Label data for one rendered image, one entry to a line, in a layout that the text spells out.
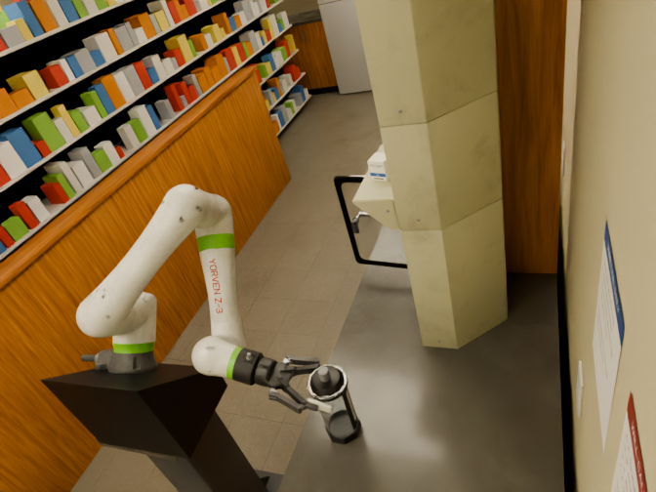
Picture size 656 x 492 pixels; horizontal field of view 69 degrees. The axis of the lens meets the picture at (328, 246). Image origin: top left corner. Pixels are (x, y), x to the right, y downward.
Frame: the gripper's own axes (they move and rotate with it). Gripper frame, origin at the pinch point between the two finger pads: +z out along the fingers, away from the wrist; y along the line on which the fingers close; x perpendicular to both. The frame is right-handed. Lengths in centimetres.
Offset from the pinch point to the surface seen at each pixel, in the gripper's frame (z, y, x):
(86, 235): -164, 86, 65
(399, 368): 17.0, 22.9, 13.8
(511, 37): 24, 69, -74
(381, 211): 2, 33, -38
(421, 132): 9, 33, -62
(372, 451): 14.9, -5.4, 14.3
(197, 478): -43, -11, 64
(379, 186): 0, 40, -41
